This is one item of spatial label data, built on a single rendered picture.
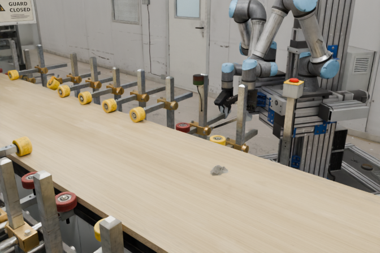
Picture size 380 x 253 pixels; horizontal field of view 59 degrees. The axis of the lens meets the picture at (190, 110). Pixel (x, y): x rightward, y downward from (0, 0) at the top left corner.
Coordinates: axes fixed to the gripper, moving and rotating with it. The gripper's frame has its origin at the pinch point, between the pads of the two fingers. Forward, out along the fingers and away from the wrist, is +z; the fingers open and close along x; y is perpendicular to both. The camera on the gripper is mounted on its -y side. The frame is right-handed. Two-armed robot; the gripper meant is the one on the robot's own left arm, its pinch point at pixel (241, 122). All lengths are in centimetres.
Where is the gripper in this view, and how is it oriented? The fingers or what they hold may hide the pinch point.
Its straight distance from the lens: 188.5
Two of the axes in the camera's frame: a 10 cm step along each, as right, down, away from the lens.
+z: 0.0, 9.4, 3.4
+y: 9.5, 1.1, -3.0
